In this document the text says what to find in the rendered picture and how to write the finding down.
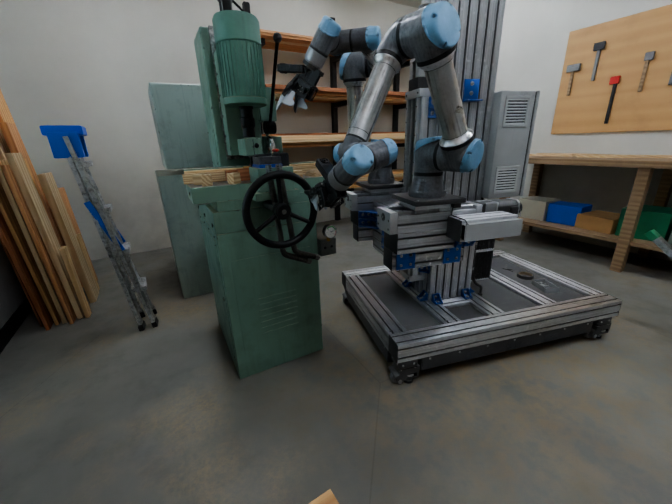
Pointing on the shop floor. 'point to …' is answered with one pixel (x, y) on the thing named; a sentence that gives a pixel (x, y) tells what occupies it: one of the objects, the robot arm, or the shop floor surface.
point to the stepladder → (67, 147)
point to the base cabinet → (264, 297)
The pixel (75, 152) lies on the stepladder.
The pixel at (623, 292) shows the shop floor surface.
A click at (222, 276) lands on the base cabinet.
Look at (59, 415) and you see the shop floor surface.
